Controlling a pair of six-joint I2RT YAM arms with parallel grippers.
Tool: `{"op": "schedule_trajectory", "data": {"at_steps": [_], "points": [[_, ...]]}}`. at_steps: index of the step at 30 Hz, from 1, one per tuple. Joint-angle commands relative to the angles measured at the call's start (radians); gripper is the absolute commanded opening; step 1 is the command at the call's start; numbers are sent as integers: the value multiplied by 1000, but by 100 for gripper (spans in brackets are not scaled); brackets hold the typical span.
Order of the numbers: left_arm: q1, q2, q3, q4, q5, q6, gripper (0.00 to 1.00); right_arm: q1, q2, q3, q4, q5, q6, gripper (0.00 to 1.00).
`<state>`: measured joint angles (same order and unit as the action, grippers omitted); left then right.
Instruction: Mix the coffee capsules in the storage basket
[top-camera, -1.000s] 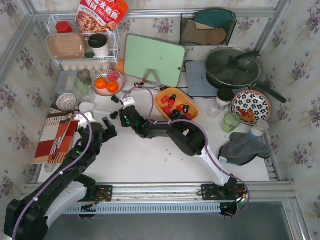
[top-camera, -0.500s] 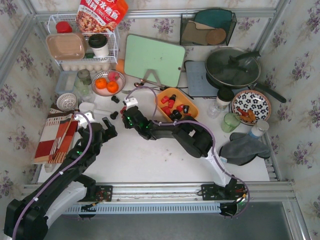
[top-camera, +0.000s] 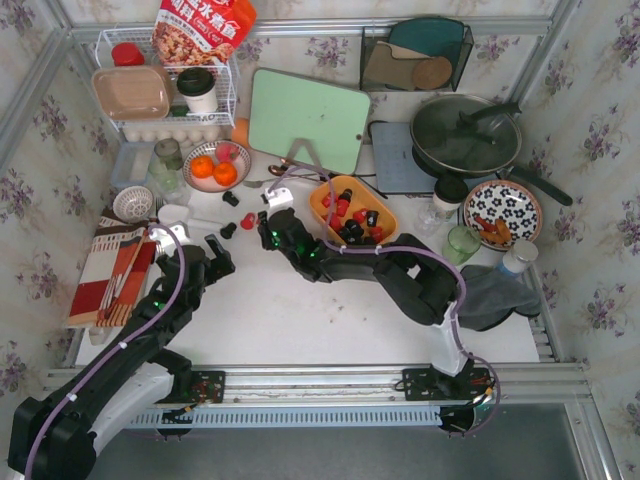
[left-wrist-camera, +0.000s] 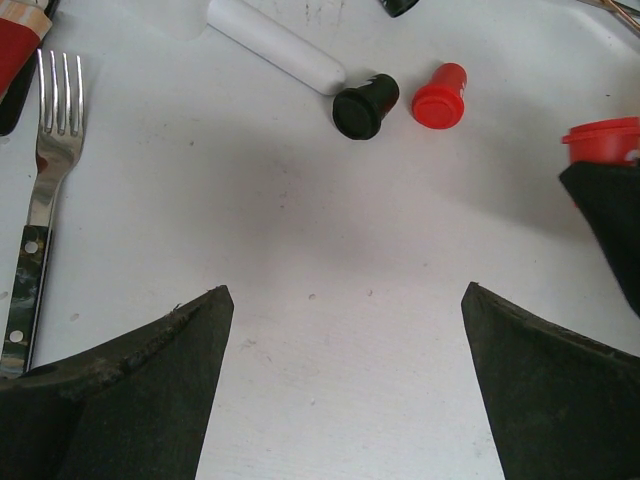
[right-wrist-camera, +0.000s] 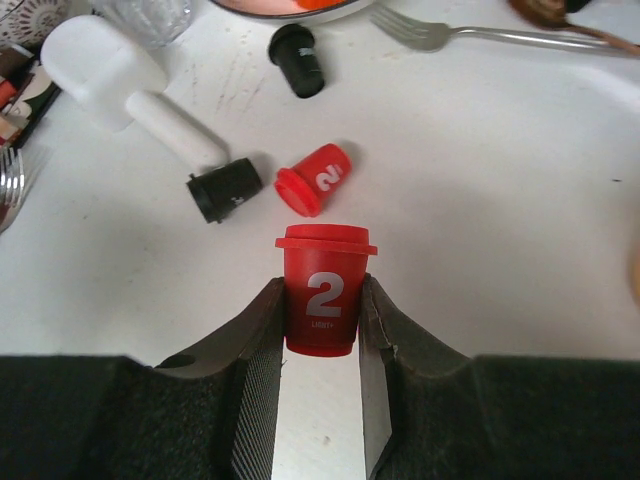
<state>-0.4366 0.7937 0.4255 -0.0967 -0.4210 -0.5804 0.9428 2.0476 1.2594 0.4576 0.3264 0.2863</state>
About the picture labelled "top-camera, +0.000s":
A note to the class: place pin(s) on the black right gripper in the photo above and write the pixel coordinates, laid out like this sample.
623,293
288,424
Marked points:
273,231

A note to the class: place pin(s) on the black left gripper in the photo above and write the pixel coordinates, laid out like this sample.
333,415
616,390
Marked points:
214,263

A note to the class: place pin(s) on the black coffee capsule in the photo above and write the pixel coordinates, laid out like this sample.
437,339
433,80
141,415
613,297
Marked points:
372,217
346,195
230,198
228,230
346,235
355,228

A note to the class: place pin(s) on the red coffee capsule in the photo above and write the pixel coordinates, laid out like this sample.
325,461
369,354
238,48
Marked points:
342,207
334,222
326,200
249,221
376,233
360,216

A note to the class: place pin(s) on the orange plastic storage basket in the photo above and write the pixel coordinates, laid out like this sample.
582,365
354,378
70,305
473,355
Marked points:
362,198

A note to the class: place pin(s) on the green translucent cup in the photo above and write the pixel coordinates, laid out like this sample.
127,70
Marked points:
461,244

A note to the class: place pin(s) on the grey cloth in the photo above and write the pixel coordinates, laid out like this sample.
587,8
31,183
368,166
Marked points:
492,296

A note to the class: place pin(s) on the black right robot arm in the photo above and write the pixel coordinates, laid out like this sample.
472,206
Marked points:
428,289

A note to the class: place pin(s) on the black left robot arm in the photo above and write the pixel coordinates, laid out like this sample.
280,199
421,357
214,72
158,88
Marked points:
61,436

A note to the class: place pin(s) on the metal spoon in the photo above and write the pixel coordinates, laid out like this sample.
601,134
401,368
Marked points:
275,172

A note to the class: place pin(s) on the bowl with fruit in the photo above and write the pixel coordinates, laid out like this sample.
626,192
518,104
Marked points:
215,167

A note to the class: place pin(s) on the striped red cloth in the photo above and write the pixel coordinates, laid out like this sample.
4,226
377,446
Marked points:
115,270

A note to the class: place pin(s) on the clear glass jar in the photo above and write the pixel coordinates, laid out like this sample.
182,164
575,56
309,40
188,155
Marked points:
166,170

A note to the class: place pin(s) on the white strainer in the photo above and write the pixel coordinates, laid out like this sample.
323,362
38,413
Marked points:
133,204

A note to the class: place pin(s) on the green cutting board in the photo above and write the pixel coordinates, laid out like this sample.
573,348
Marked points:
307,121

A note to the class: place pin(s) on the clear blue rimmed container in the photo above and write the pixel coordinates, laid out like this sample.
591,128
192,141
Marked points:
132,163

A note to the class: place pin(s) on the grey induction cooker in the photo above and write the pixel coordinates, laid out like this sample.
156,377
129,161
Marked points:
397,172

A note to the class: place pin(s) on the egg tray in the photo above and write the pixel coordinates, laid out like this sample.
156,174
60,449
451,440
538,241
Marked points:
186,136

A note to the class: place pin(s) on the white cup black lid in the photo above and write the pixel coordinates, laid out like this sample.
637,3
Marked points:
198,86

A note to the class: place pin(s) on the small cup black lid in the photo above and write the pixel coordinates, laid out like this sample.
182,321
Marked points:
449,193

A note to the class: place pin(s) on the beige plastic container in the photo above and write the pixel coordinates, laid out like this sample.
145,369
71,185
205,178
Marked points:
134,93

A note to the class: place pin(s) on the red snack bag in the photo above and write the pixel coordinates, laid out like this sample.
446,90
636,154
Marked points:
201,32

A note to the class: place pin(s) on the black frying pan with lid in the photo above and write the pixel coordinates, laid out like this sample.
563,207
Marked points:
470,137

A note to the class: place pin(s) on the black mesh organizer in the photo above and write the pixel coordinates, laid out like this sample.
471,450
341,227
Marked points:
422,54

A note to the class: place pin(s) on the red lidded jar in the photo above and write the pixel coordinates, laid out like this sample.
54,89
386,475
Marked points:
127,54

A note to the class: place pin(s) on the blue flower patterned plate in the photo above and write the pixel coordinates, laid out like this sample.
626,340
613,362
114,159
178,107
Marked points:
502,212

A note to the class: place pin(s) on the white blue bottle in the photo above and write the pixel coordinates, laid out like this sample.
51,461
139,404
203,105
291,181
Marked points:
518,258

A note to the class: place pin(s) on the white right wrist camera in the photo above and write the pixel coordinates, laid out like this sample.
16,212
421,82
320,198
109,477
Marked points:
278,198

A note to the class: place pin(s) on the white wire rack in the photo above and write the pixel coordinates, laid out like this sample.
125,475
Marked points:
226,76

